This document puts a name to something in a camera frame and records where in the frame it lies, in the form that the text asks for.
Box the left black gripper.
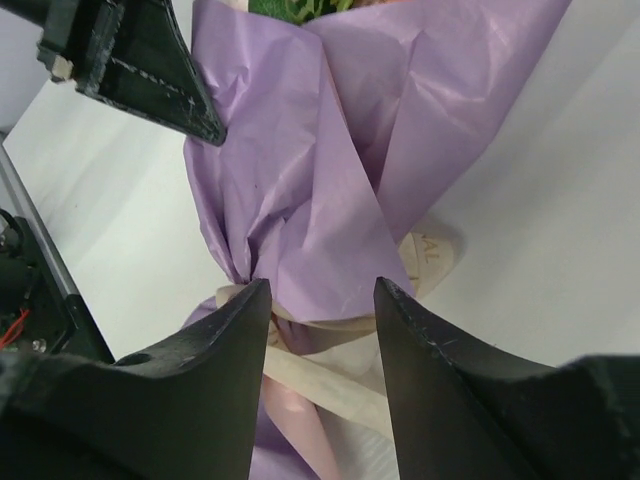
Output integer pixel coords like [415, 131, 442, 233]
[0, 0, 226, 146]

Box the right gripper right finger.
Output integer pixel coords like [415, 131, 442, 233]
[374, 278, 639, 479]

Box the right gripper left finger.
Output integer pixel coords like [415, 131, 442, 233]
[1, 280, 271, 479]

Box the beige ribbon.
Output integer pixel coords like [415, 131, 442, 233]
[197, 222, 469, 436]

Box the pink flower bouquet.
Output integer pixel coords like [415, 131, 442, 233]
[248, 0, 388, 25]

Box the purple wrapping paper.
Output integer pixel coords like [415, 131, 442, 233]
[182, 0, 574, 480]

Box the front aluminium rail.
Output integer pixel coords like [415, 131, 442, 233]
[1, 135, 80, 297]

